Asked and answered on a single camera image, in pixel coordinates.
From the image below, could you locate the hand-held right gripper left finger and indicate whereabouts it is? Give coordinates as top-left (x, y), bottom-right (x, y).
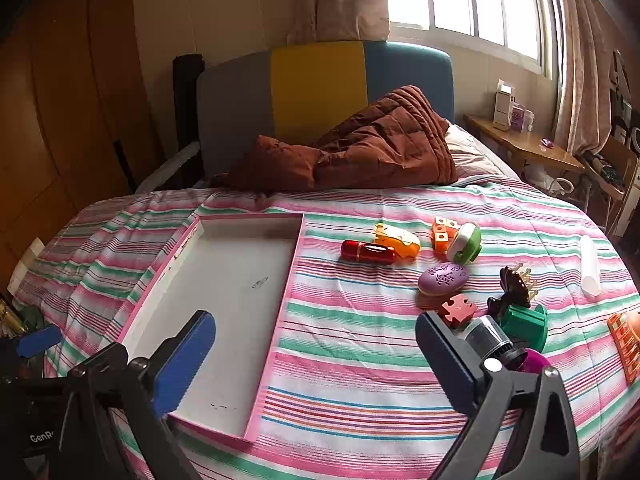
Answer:
top-left (57, 310), bottom-right (217, 480)

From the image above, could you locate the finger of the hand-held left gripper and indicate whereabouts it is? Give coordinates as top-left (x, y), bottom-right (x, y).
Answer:
top-left (17, 325), bottom-right (63, 358)

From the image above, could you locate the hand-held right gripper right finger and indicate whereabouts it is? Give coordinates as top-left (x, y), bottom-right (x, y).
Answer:
top-left (415, 311), bottom-right (583, 480)

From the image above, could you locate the grey black cylinder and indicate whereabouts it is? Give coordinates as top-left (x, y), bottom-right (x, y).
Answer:
top-left (462, 315), bottom-right (516, 361)

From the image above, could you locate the red puzzle piece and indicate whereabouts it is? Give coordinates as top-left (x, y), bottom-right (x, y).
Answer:
top-left (437, 294), bottom-right (477, 330)

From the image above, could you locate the magenta plastic figure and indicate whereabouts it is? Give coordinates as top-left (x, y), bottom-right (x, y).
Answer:
top-left (510, 347), bottom-right (553, 376)

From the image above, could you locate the purple oval case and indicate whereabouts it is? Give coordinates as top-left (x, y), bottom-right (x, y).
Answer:
top-left (418, 261), bottom-right (470, 297)

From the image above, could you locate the pink white shallow box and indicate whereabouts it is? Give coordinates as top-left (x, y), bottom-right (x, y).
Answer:
top-left (116, 212), bottom-right (306, 443)

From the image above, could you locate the dark brown turkey figurine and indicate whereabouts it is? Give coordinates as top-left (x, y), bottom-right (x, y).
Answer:
top-left (487, 265), bottom-right (536, 318)

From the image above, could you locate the green white toy camera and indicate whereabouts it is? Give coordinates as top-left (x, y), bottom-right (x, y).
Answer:
top-left (446, 222), bottom-right (482, 265)

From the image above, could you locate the orange building block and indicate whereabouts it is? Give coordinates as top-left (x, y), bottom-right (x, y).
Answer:
top-left (431, 216), bottom-right (463, 252)

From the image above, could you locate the orange yellow toy car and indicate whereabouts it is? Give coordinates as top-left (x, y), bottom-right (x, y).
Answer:
top-left (374, 222), bottom-right (422, 259)

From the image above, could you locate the red capsule toy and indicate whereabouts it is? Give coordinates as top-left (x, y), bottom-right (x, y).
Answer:
top-left (341, 240), bottom-right (396, 266)

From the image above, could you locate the gold bottle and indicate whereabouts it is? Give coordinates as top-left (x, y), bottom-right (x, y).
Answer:
top-left (0, 297), bottom-right (26, 336)

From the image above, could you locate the white bundle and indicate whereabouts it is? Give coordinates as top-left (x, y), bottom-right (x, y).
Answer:
top-left (7, 237), bottom-right (46, 293)

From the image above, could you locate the striped bedsheet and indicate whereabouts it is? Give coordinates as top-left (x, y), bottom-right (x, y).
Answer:
top-left (10, 175), bottom-right (640, 480)

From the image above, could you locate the white translucent case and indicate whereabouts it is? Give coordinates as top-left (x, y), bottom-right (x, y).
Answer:
top-left (579, 235), bottom-right (601, 297)

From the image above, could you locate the orange plastic rack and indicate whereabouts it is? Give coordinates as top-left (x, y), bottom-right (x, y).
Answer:
top-left (606, 312), bottom-right (640, 386)

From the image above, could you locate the white cloth strip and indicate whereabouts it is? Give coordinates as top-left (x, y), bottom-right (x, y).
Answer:
top-left (135, 152), bottom-right (201, 193)

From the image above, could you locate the pale pink pillow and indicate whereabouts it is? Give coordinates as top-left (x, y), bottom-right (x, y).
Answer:
top-left (444, 124), bottom-right (501, 183)

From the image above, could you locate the brown quilt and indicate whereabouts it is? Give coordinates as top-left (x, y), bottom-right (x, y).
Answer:
top-left (210, 85), bottom-right (458, 192)

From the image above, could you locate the wooden side table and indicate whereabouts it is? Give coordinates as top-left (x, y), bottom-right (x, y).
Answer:
top-left (464, 114), bottom-right (586, 176)

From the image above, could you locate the wooden wardrobe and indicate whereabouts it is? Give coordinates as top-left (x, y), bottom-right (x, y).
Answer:
top-left (0, 0), bottom-right (166, 271)

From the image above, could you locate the dark green bundle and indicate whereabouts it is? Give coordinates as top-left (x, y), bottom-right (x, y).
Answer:
top-left (587, 152), bottom-right (626, 191)

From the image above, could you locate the purple box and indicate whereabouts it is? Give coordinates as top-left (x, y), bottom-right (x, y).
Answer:
top-left (509, 103), bottom-right (535, 133)

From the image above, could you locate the white carton box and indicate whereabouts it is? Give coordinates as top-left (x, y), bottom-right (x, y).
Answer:
top-left (492, 80), bottom-right (517, 132)

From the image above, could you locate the wooden chair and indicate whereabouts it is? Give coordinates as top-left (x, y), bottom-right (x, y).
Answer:
top-left (580, 135), bottom-right (640, 236)

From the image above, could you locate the grey yellow blue headboard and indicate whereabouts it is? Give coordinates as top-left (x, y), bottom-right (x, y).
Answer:
top-left (196, 41), bottom-right (455, 181)

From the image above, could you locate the long beige curtain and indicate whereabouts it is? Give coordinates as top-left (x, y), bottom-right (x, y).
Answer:
top-left (547, 0), bottom-right (616, 156)

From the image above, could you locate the window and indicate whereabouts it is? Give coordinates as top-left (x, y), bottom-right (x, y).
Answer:
top-left (387, 0), bottom-right (556, 78)

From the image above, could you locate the short beige curtain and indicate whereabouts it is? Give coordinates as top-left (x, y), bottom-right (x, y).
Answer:
top-left (287, 0), bottom-right (391, 46)

